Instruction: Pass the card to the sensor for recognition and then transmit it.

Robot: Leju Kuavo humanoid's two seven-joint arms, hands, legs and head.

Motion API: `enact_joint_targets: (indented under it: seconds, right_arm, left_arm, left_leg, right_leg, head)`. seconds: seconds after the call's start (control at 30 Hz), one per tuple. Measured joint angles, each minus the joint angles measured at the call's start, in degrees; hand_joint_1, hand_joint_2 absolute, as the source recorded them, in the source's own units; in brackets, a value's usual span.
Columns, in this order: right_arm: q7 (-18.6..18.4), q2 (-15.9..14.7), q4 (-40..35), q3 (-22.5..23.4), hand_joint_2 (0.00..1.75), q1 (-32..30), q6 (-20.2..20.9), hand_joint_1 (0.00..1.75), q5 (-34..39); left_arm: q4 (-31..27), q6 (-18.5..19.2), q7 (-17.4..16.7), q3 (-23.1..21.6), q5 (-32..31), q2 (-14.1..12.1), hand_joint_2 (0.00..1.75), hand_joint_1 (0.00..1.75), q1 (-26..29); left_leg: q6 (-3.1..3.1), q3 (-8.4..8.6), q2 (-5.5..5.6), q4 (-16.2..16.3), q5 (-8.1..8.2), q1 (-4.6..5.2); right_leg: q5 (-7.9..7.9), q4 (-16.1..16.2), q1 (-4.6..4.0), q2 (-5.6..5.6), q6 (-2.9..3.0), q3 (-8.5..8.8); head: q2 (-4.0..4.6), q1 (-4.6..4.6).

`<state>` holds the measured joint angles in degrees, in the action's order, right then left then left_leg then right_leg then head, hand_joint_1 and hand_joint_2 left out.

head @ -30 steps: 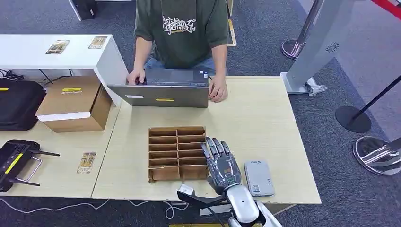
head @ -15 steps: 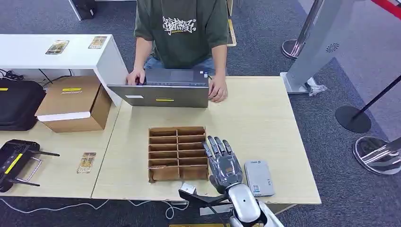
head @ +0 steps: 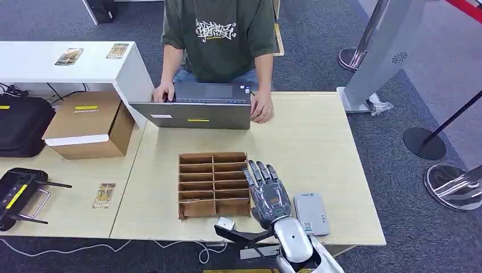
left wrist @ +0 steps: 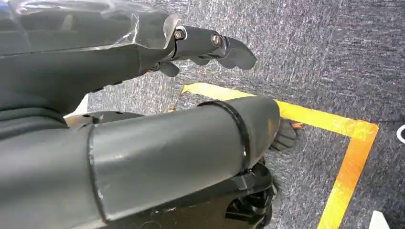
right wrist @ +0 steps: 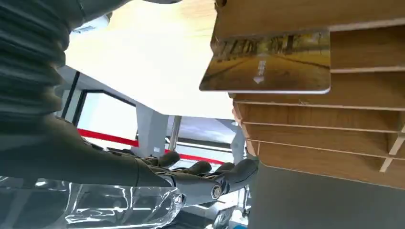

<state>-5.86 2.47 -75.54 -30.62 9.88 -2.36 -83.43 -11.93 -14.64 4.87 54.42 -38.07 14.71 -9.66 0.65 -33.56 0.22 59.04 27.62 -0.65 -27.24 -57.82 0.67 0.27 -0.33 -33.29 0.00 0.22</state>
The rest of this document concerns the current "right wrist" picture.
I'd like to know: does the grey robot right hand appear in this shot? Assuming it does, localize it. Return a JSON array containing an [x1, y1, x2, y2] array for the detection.
[[0, 114, 259, 207]]

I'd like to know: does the red barrier belt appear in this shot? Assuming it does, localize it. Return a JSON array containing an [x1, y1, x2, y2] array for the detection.
[[77, 128, 225, 166]]

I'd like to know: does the chrome stanchion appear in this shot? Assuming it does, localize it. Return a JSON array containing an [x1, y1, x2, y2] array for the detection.
[[0, 177, 184, 229], [168, 115, 182, 152]]

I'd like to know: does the grey banner panel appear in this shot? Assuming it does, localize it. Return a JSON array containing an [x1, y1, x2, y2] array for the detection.
[[131, 103, 170, 159]]

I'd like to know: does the white flat device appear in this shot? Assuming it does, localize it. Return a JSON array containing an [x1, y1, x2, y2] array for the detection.
[[70, 14, 112, 35]]

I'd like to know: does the wooden card box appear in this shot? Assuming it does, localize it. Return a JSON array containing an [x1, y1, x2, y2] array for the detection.
[[213, 0, 405, 190]]

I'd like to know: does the black metal frame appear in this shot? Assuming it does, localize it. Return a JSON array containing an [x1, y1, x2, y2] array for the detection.
[[61, 71, 137, 127]]

